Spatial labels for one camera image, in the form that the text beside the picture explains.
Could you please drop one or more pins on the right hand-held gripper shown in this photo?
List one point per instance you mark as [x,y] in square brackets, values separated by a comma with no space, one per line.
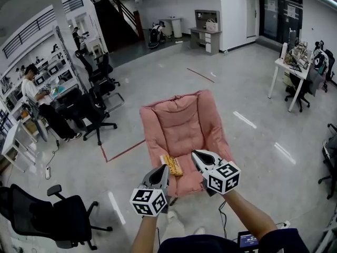
[223,178]

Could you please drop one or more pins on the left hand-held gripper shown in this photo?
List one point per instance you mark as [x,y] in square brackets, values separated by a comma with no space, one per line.
[147,202]

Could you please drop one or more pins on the yellow book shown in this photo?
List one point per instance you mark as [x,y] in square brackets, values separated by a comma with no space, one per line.
[173,166]

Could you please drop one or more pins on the person's left forearm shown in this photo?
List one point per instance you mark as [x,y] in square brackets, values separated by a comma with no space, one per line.
[143,236]

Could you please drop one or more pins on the person's right forearm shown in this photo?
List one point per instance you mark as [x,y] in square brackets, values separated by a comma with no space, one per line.
[250,212]

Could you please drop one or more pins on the person's left shoe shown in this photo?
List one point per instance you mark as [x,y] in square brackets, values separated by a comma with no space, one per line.
[172,216]

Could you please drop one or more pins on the person's shoe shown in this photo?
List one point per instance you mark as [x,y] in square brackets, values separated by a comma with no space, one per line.
[172,216]
[199,231]

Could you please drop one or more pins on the angled red floor tape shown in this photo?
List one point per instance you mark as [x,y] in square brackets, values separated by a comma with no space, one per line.
[126,151]

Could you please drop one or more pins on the person's left leg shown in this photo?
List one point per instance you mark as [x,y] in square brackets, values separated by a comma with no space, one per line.
[175,232]

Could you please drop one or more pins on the person's right shoe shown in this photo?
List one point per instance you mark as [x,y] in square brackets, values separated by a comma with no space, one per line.
[199,231]

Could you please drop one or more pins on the person's navy shirt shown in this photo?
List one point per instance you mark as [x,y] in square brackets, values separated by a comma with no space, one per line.
[200,245]

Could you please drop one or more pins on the short red floor tape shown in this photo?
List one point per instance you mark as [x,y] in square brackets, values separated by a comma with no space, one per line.
[200,75]

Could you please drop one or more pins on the black device with blue screen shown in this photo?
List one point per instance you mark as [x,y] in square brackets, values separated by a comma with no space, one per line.
[248,241]

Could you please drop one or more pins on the white power strip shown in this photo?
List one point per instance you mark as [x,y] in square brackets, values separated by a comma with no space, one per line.
[287,223]
[48,173]

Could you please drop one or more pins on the black cantilever office chair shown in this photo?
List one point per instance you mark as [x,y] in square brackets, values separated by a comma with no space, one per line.
[102,88]

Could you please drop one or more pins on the white oval board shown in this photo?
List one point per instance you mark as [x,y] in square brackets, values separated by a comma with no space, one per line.
[42,130]

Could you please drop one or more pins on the white desk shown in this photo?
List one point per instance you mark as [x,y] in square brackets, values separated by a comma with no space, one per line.
[300,71]

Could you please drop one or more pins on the white tote bag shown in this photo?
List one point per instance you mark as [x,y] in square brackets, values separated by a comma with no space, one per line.
[212,25]

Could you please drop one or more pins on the white round table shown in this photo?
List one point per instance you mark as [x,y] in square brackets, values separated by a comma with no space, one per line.
[176,28]

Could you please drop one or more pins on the white plastic stool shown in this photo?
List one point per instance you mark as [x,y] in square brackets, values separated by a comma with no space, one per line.
[96,47]

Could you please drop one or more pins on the black monitor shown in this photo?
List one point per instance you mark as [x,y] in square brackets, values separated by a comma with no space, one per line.
[292,41]

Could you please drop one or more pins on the black and white backpack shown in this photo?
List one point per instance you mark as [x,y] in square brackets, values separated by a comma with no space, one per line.
[319,62]

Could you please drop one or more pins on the white microwave oven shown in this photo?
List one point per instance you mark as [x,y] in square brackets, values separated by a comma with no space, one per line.
[54,70]
[41,80]

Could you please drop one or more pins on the white metal shelving rack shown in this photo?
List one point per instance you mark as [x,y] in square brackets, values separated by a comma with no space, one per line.
[63,62]

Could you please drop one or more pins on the white door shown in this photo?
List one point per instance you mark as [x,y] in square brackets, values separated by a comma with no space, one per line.
[252,14]

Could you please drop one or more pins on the dark staircase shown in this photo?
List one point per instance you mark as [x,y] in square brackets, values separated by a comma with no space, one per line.
[113,28]

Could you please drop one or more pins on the black double door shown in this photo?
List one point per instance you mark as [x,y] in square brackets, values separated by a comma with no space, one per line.
[279,17]

